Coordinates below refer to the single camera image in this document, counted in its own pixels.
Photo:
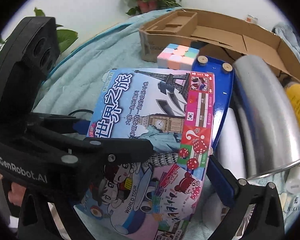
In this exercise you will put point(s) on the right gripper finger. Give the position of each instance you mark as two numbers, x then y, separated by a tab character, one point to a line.
237	194

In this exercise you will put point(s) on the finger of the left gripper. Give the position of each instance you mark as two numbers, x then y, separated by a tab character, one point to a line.
107	150
52	125

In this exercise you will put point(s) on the colourful board game box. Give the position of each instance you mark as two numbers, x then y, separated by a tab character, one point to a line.
173	110

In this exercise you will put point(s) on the silver metal cylinder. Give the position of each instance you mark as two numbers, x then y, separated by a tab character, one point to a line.
271	130

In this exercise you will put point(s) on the pastel puzzle cube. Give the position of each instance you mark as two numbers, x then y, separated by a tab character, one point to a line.
177	57

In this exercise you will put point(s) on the blue stapler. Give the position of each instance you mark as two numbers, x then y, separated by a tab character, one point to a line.
224	79

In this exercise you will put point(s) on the narrow cardboard insert tray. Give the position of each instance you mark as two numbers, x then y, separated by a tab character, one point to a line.
180	23

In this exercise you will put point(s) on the small white bottle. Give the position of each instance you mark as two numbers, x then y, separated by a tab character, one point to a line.
293	180

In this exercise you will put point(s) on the near green leafy plant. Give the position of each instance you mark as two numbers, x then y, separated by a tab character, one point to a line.
65	38

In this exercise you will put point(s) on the large shallow cardboard box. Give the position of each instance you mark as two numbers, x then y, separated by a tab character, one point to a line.
226	38

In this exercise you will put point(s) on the light blue puffer jacket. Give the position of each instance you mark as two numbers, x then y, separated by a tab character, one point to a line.
288	34

